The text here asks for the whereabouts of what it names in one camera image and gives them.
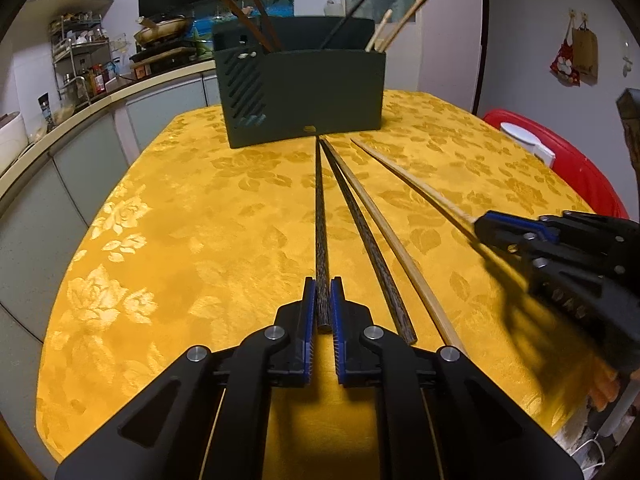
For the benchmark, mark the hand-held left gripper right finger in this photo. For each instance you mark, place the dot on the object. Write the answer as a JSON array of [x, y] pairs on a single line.
[[336, 332]]

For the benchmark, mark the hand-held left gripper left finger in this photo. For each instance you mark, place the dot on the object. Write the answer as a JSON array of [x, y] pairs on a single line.
[[310, 332]]

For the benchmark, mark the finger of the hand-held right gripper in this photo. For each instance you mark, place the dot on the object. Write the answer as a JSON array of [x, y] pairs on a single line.
[[500, 237], [590, 227]]

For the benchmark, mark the dark patterned chopstick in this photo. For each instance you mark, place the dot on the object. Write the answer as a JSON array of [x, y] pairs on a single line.
[[321, 235], [367, 240]]

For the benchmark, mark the light wooden chopstick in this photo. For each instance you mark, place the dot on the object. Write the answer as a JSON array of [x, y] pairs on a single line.
[[415, 180], [382, 27], [400, 255], [415, 5]]

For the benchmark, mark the dark green utensil holder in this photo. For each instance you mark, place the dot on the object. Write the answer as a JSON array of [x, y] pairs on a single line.
[[310, 90]]

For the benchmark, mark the red plastic stool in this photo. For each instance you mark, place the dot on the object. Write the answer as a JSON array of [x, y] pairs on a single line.
[[585, 170]]

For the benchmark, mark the yellow floral tablecloth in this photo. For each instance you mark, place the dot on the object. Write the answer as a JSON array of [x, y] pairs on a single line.
[[200, 235]]

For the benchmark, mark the red hanging bag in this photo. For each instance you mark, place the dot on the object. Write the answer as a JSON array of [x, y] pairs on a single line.
[[565, 67]]

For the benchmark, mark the white hanging object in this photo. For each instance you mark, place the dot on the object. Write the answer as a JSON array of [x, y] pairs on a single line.
[[626, 60]]

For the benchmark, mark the brown hanging board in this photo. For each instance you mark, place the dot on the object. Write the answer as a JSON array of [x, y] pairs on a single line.
[[585, 55]]

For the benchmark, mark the pale green base cabinets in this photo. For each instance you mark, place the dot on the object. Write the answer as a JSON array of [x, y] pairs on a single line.
[[170, 105]]

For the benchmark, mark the black chopstick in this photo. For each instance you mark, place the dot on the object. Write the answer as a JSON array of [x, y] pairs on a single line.
[[357, 6]]

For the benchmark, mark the white cutting board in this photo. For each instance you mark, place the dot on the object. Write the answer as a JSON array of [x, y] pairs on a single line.
[[334, 9]]

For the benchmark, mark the black induction cooker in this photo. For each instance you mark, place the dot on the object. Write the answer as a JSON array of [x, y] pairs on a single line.
[[160, 55]]

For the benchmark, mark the seascape backsplash picture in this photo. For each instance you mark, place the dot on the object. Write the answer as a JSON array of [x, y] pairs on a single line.
[[282, 2]]

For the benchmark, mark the frying pan with lid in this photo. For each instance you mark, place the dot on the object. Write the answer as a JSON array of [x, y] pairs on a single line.
[[165, 30]]

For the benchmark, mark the white rice cooker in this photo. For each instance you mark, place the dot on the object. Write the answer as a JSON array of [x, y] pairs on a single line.
[[10, 140]]

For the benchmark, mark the metal spice rack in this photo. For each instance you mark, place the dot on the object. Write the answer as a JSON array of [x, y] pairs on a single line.
[[75, 60]]

